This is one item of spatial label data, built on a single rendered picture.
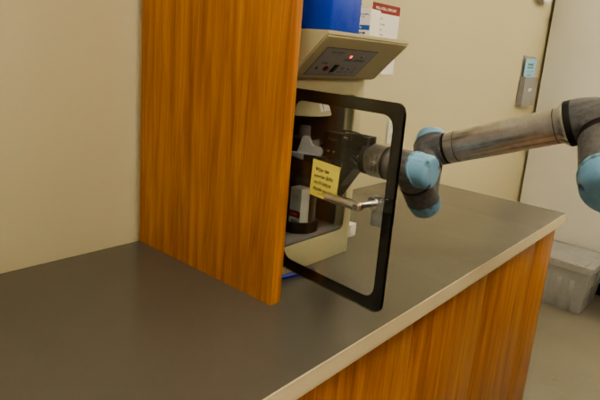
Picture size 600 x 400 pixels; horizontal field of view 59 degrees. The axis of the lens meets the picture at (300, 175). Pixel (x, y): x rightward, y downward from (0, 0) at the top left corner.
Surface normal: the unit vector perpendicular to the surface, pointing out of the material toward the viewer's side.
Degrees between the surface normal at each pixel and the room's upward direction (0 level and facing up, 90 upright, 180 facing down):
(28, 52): 90
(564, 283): 95
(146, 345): 0
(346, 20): 90
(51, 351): 0
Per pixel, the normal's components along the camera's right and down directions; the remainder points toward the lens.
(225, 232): -0.65, 0.11
